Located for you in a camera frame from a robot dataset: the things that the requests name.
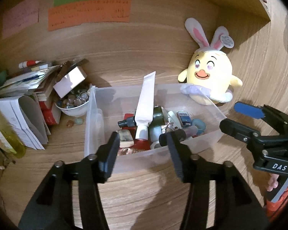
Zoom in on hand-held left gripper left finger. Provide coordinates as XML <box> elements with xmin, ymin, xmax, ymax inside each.
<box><xmin>18</xmin><ymin>132</ymin><xmax>120</xmax><ymax>230</ymax></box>

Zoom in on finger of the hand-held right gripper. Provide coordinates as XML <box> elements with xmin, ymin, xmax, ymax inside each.
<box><xmin>234</xmin><ymin>102</ymin><xmax>288</xmax><ymax>130</ymax></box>
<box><xmin>219</xmin><ymin>118</ymin><xmax>262</xmax><ymax>149</ymax></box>

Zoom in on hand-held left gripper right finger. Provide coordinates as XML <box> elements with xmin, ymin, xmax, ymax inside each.
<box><xmin>167</xmin><ymin>131</ymin><xmax>270</xmax><ymax>230</ymax></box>

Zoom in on white eraser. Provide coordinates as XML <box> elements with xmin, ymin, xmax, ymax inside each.
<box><xmin>119</xmin><ymin>129</ymin><xmax>135</xmax><ymax>148</ymax></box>

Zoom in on purple nail polish bottle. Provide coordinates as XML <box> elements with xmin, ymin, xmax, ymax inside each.
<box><xmin>159</xmin><ymin>126</ymin><xmax>198</xmax><ymax>147</ymax></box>

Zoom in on clear plastic bin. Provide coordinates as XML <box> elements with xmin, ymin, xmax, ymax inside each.
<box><xmin>84</xmin><ymin>84</ymin><xmax>227</xmax><ymax>175</ymax></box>

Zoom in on mint green tube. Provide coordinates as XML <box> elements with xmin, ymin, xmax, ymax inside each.
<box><xmin>149</xmin><ymin>125</ymin><xmax>163</xmax><ymax>143</ymax></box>

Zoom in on red packet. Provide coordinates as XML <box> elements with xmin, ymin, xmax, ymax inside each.
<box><xmin>118</xmin><ymin>114</ymin><xmax>151</xmax><ymax>156</ymax></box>

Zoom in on small white bottle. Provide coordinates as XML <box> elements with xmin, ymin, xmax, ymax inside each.
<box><xmin>167</xmin><ymin>110</ymin><xmax>181</xmax><ymax>129</ymax></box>

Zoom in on dark blue small box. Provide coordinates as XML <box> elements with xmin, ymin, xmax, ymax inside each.
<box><xmin>176</xmin><ymin>111</ymin><xmax>192</xmax><ymax>127</ymax></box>

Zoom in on teal packaged item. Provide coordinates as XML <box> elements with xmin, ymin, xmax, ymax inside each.
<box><xmin>191</xmin><ymin>118</ymin><xmax>207</xmax><ymax>135</ymax></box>

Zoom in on dark green glass bottle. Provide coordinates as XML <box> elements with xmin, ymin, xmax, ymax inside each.
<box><xmin>118</xmin><ymin>106</ymin><xmax>170</xmax><ymax>128</ymax></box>

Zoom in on white cream tube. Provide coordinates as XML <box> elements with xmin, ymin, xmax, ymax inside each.
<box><xmin>135</xmin><ymin>71</ymin><xmax>156</xmax><ymax>140</ymax></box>

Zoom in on person's right hand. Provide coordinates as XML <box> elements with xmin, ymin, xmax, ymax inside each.
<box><xmin>266</xmin><ymin>174</ymin><xmax>280</xmax><ymax>192</ymax></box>

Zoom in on yellow chick plush toy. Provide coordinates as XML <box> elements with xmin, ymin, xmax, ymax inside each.
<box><xmin>178</xmin><ymin>17</ymin><xmax>243</xmax><ymax>105</ymax></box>

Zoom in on person's orange clothing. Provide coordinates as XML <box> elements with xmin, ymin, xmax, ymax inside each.
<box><xmin>265</xmin><ymin>184</ymin><xmax>288</xmax><ymax>221</ymax></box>

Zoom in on white ceramic bowl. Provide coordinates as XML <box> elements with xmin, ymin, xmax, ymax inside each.
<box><xmin>55</xmin><ymin>99</ymin><xmax>90</xmax><ymax>117</ymax></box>

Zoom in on red box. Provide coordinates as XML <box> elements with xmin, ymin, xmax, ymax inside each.
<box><xmin>38</xmin><ymin>99</ymin><xmax>61</xmax><ymax>126</ymax></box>

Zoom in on small white box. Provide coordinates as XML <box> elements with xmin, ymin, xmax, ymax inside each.
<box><xmin>53</xmin><ymin>66</ymin><xmax>86</xmax><ymax>99</ymax></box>

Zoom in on brown flat strip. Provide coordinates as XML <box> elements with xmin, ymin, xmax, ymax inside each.
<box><xmin>56</xmin><ymin>59</ymin><xmax>89</xmax><ymax>82</ymax></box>

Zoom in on white folded papers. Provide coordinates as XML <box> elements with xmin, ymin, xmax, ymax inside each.
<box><xmin>0</xmin><ymin>95</ymin><xmax>51</xmax><ymax>150</ymax></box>

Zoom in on yellow-green spray bottle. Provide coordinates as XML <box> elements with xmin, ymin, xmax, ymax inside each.
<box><xmin>0</xmin><ymin>101</ymin><xmax>26</xmax><ymax>159</ymax></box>

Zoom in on stack of booklets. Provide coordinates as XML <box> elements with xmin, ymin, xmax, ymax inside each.
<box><xmin>0</xmin><ymin>62</ymin><xmax>63</xmax><ymax>101</ymax></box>

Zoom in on red and white pen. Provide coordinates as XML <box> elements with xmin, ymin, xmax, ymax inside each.
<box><xmin>19</xmin><ymin>60</ymin><xmax>42</xmax><ymax>69</ymax></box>

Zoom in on orange paper note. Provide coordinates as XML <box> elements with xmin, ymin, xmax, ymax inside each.
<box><xmin>47</xmin><ymin>0</ymin><xmax>131</xmax><ymax>31</ymax></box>

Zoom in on pink paper note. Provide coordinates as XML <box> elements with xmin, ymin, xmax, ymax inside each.
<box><xmin>2</xmin><ymin>0</ymin><xmax>40</xmax><ymax>39</ymax></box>

